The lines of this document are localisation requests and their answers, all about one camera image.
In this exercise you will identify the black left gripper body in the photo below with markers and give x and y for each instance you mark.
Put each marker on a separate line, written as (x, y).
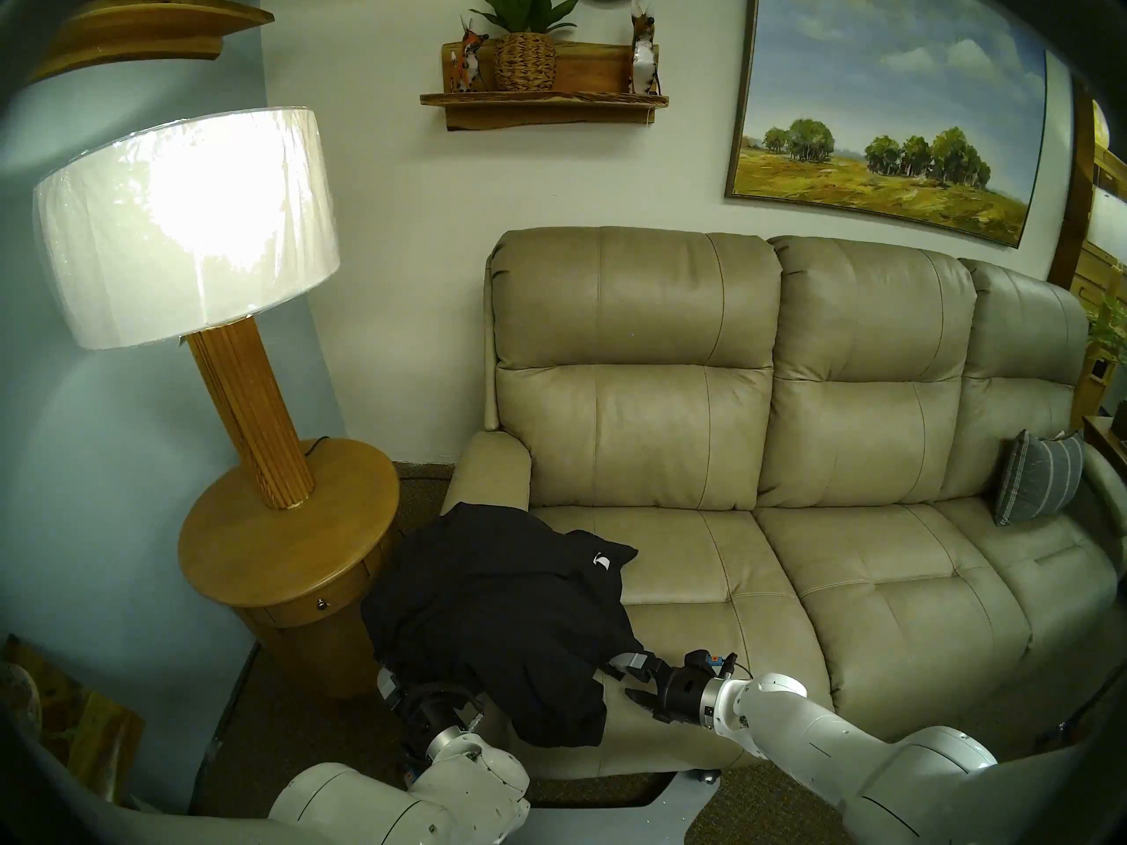
(431, 707)

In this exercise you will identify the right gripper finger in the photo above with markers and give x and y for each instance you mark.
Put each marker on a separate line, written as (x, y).
(645, 701)
(636, 663)

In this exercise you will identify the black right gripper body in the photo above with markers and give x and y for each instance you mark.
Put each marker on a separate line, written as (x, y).
(680, 694)

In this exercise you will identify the black jacket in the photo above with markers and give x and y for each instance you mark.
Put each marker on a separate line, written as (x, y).
(502, 614)

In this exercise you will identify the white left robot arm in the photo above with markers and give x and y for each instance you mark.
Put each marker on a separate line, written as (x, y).
(423, 808)

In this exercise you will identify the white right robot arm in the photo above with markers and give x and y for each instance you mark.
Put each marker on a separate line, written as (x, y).
(836, 755)

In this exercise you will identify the beige leather sofa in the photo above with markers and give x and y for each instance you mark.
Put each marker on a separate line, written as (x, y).
(863, 500)

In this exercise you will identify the round wooden side table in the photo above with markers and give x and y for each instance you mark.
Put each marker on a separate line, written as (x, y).
(282, 553)

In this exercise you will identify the grey striped cushion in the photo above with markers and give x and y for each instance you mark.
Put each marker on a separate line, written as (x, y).
(1043, 478)

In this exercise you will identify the dark wooden end table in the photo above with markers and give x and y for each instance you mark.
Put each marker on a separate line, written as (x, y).
(1111, 443)

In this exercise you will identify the wooden lamp with white shade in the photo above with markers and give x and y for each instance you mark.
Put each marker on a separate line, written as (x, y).
(176, 227)

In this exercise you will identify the leafy green houseplant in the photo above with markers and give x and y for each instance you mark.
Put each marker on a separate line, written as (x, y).
(1111, 328)

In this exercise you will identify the tall white fox figurine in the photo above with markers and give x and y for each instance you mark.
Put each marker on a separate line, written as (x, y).
(644, 55)

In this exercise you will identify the green plant in woven pot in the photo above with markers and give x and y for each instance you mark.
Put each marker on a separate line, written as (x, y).
(525, 60)

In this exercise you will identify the landscape painting with trees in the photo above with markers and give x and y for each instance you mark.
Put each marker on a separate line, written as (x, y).
(898, 104)

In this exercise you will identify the small orange fox figurine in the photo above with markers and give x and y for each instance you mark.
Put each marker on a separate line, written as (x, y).
(467, 64)

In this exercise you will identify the tall wooden cabinet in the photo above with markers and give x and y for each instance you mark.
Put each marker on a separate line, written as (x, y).
(1070, 192)

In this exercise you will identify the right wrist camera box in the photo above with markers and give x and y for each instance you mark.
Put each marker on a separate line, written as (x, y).
(709, 663)

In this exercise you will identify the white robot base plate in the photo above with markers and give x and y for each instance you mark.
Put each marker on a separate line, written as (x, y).
(607, 817)

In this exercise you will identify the framed picture leaning on wall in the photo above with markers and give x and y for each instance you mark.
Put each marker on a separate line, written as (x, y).
(79, 729)

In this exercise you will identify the live-edge wooden wall shelf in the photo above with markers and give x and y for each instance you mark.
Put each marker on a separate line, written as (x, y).
(546, 108)

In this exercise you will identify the curved wooden wall shelf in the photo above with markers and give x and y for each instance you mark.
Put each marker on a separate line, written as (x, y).
(150, 29)

